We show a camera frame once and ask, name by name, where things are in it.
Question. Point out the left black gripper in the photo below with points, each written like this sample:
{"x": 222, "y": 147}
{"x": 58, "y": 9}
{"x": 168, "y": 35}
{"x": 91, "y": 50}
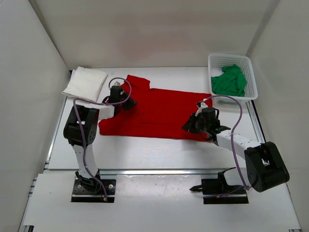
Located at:
{"x": 131, "y": 103}

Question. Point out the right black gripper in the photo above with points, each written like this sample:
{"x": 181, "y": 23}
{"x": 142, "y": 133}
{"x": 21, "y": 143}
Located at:
{"x": 189, "y": 126}

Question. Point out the red t shirt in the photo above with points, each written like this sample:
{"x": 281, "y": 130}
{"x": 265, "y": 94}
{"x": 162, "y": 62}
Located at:
{"x": 159, "y": 113}

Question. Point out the white t shirt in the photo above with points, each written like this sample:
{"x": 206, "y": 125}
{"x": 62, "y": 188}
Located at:
{"x": 85, "y": 84}

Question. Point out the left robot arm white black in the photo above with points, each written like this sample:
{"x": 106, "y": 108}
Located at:
{"x": 81, "y": 128}

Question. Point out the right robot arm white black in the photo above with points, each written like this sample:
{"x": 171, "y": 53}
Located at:
{"x": 264, "y": 165}

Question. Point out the green t shirt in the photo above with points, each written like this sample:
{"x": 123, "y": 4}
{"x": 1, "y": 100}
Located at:
{"x": 231, "y": 82}

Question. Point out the white plastic basket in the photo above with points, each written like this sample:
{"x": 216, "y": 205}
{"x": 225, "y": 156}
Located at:
{"x": 217, "y": 61}

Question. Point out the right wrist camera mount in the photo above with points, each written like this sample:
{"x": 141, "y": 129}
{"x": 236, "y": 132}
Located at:
{"x": 201, "y": 106}

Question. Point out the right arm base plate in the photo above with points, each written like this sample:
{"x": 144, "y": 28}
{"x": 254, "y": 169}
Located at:
{"x": 218, "y": 191}

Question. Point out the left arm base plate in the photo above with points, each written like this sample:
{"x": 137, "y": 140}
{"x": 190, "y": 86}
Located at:
{"x": 92, "y": 191}

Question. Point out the aluminium table rail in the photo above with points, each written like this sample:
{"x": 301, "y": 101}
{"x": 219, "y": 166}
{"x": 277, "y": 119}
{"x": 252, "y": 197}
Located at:
{"x": 158, "y": 171}

